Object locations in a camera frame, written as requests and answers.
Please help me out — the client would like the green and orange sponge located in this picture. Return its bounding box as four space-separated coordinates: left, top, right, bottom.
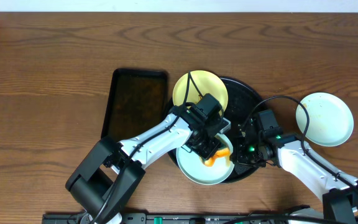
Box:
203 147 231 167

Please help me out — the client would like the light blue plate front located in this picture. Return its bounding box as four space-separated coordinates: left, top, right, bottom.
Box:
176 134 234 185

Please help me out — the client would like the light blue plate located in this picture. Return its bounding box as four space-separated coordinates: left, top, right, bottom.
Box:
296 92 354 147
176 134 234 185

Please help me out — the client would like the yellow plate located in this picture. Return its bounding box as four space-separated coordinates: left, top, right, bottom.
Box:
172 70 228 110

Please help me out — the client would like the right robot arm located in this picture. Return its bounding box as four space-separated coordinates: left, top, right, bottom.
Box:
231 118 358 223

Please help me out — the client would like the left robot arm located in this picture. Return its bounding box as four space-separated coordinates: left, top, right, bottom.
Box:
65 105 231 223

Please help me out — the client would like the black rectangular tray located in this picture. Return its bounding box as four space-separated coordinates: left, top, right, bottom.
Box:
101 68 168 142

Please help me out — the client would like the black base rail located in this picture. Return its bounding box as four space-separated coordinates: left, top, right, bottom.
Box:
41 212 323 224

